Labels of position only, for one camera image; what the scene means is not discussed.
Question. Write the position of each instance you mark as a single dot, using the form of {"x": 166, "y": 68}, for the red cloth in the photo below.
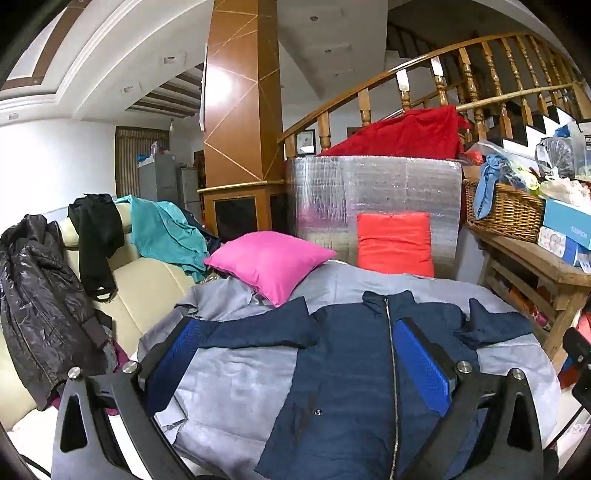
{"x": 406, "y": 134}

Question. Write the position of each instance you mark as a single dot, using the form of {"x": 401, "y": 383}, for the grey refrigerator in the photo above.
{"x": 157, "y": 180}

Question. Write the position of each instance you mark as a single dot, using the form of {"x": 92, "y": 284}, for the red-orange pillow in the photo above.
{"x": 395, "y": 244}

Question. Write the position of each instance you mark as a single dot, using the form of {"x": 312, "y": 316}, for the white refrigerator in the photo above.
{"x": 188, "y": 189}

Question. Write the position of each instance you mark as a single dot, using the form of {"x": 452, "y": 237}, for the wicker basket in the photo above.
{"x": 508, "y": 212}

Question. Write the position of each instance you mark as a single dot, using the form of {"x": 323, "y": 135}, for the silver foil insulation mat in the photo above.
{"x": 323, "y": 194}

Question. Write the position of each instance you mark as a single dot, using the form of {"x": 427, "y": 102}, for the clear plastic box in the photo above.
{"x": 581, "y": 147}

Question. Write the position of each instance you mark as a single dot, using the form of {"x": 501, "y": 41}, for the wooden cabinet with glass panels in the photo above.
{"x": 258, "y": 198}

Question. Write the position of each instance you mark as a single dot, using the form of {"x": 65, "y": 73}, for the navy blue padded jacket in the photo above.
{"x": 341, "y": 350}

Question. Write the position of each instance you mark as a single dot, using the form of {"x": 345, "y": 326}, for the brown tiled pillar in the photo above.
{"x": 240, "y": 92}

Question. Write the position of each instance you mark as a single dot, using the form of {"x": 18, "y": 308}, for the wooden stair banister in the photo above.
{"x": 365, "y": 106}

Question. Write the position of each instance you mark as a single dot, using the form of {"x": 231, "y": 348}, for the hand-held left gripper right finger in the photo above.
{"x": 422, "y": 364}

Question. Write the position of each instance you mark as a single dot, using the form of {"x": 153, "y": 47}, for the white plastic bag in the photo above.
{"x": 568, "y": 189}

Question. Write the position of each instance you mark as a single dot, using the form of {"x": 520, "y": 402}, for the black garment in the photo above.
{"x": 94, "y": 240}

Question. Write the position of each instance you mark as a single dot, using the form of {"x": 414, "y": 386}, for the wooden side table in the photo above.
{"x": 531, "y": 258}

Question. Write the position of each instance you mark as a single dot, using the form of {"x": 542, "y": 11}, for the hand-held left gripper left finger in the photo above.
{"x": 178, "y": 355}

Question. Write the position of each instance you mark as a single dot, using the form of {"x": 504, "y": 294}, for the grey bed sheet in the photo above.
{"x": 240, "y": 383}

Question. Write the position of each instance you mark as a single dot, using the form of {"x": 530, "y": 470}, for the small picture frame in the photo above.
{"x": 305, "y": 142}

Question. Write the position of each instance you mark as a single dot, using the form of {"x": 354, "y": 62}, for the blue cardboard box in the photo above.
{"x": 568, "y": 221}

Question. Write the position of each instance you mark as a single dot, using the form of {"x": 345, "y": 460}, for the black shiny jacket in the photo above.
{"x": 37, "y": 314}

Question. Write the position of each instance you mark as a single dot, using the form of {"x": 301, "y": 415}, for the cream leather sofa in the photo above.
{"x": 143, "y": 286}

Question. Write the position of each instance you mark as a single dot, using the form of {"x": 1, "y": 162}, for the pink pillow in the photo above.
{"x": 272, "y": 263}

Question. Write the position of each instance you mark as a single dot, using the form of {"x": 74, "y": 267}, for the light blue cloth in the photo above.
{"x": 487, "y": 184}

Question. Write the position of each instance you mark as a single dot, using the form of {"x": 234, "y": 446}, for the grey plastic bag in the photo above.
{"x": 554, "y": 157}

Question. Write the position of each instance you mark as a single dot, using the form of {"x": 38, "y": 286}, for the teal garment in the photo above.
{"x": 161, "y": 230}

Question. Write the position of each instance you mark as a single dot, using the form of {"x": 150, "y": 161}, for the magenta cloth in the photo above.
{"x": 121, "y": 357}

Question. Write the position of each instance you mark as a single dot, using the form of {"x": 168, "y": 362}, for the white patterned box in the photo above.
{"x": 554, "y": 242}

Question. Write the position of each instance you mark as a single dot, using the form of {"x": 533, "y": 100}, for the brown striped curtain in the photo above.
{"x": 127, "y": 161}

